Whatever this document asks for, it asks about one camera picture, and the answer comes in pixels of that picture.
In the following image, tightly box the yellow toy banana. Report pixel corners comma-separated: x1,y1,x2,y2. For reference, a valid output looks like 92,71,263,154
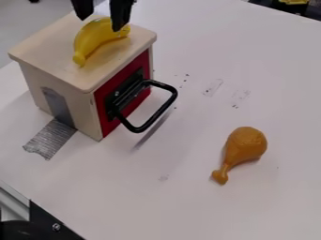
71,16,132,68

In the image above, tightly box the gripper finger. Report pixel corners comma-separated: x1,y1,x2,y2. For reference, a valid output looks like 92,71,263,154
107,0,136,33
69,0,97,22

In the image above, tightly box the orange toy chicken drumstick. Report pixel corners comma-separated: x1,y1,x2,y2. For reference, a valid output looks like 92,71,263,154
210,126,268,186

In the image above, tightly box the drawer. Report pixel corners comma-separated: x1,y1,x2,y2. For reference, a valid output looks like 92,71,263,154
91,48,180,139

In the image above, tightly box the cabinet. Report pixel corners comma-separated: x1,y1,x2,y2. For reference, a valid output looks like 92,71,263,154
6,12,159,143

